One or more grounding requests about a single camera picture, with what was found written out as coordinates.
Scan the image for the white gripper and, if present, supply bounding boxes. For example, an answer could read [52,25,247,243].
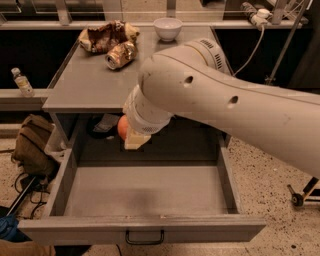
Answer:
[123,85,173,150]

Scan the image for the white power adapter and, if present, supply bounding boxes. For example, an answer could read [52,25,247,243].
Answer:
[240,2,271,30]

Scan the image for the black wheeled stand base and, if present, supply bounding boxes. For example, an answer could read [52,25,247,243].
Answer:
[287,177,320,207]

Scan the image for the white ceramic bowl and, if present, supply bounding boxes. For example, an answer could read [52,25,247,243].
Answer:
[153,17,183,42]

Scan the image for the black drawer handle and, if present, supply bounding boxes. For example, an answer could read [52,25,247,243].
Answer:
[125,230,165,246]

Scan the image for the red apple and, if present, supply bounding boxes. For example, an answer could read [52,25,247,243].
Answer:
[117,115,129,140]

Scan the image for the metal tripod pole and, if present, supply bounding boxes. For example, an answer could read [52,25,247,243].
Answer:
[265,0,312,85]

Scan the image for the white cable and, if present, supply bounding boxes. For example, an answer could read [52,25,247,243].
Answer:
[232,23,266,78]

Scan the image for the grey cabinet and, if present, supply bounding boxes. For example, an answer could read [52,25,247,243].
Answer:
[43,26,245,167]

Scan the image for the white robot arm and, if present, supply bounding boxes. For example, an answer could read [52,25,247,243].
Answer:
[123,38,320,178]

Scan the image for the black floor cables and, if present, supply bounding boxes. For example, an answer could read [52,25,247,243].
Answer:
[0,171,51,219]

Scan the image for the brown backpack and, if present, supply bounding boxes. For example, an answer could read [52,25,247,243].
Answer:
[12,114,58,177]

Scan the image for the crumpled brown chip bag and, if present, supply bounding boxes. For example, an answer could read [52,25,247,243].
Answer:
[78,20,140,53]

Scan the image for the tan trousers leg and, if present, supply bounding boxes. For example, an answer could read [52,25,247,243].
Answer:
[0,240,56,256]

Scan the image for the grey open top drawer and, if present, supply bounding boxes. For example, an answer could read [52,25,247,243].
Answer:
[18,146,268,247]

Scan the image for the crushed soda can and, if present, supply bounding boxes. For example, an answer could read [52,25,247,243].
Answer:
[105,41,137,70]

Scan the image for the small plastic bottle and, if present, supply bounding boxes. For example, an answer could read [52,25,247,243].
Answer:
[11,68,34,98]

